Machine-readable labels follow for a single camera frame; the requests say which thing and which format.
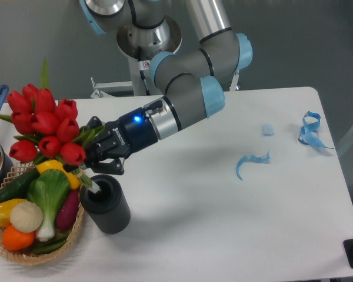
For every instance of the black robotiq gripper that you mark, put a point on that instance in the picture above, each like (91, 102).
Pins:
(128, 134)

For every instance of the red tulip bouquet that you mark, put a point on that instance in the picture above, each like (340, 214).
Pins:
(48, 129)

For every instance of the dark grey ribbed vase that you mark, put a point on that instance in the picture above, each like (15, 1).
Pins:
(108, 207)

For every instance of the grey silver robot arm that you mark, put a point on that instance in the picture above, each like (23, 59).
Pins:
(189, 84)

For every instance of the yellow squash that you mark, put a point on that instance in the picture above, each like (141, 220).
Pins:
(54, 164)

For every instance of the green bok choy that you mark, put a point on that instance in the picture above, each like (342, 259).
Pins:
(48, 191)

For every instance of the purple sweet potato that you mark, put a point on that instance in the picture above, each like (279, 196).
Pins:
(68, 211)

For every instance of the dark green cucumber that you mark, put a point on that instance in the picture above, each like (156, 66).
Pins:
(18, 187)

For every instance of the cream white garlic bulb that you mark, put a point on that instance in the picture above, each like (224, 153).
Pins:
(26, 217)

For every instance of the green bean pods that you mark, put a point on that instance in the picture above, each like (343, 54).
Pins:
(49, 246)

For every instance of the yellow bell pepper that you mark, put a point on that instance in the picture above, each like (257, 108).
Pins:
(6, 209)

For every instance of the orange fruit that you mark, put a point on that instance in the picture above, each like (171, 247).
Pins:
(15, 240)

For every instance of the woven wicker basket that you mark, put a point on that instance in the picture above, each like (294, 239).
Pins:
(24, 256)

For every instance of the curved blue tape strip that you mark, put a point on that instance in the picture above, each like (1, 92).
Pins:
(251, 159)

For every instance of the small light blue cap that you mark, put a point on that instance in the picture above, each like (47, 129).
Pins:
(268, 130)

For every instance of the crumpled blue tape ribbon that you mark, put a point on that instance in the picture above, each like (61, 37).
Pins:
(308, 134)

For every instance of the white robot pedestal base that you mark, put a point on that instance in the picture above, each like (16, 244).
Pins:
(141, 76)

